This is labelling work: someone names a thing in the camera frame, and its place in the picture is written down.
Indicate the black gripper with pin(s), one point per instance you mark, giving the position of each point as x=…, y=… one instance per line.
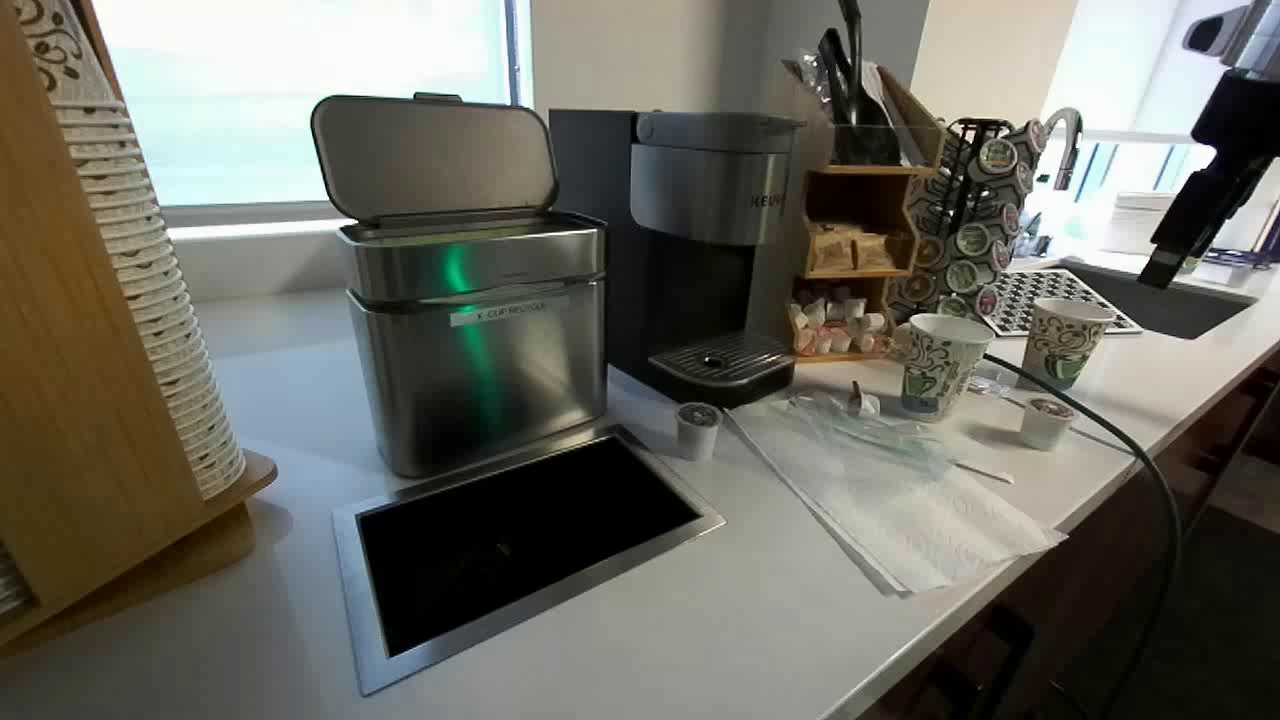
x=1240, y=140

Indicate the white coffee pod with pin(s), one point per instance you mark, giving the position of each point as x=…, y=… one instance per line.
x=699, y=433

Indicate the brown lid coffee pod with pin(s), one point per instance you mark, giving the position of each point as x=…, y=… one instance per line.
x=1044, y=427

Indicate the black silver Keurig coffee maker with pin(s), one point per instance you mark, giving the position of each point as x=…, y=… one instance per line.
x=695, y=184

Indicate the dark counter sink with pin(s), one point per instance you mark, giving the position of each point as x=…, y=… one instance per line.
x=1175, y=305

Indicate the patterned paper cup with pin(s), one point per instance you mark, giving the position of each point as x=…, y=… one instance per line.
x=942, y=365
x=1065, y=346

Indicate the chrome faucet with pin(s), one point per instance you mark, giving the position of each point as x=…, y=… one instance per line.
x=1060, y=121

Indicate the wooden condiment organizer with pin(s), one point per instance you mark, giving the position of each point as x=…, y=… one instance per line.
x=855, y=201

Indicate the brown sugar packets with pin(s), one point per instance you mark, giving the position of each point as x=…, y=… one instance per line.
x=847, y=250

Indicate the pile of creamer cups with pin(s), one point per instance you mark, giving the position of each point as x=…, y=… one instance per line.
x=843, y=326

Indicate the black kitchen tongs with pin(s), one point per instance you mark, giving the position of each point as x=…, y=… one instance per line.
x=843, y=80

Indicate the clear plastic zip bag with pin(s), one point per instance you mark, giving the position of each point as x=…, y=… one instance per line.
x=895, y=505

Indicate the steel framed counter trash opening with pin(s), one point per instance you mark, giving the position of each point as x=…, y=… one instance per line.
x=521, y=533

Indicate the stainless steel lidded bin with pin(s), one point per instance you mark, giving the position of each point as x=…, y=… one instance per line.
x=466, y=375

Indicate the stack of paper cups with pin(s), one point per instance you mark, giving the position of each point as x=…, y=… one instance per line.
x=145, y=283

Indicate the wooden cup dispenser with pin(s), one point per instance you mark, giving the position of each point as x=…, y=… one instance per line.
x=53, y=333

